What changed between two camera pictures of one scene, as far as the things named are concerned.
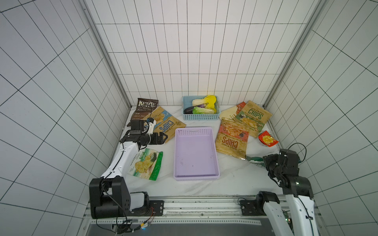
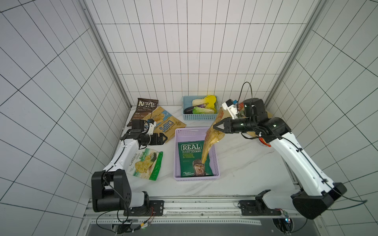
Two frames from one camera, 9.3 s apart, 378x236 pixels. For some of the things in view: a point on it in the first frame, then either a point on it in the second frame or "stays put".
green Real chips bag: x=256 y=160 → x=190 y=158
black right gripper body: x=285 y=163 → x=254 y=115
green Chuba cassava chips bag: x=145 y=163 stays put
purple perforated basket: x=195 y=156 stays put
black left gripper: x=160 y=141 stays put
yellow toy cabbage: x=211 y=99 stays put
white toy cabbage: x=198 y=102 stays put
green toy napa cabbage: x=198 y=110 stays put
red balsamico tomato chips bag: x=232 y=138 → x=212 y=135
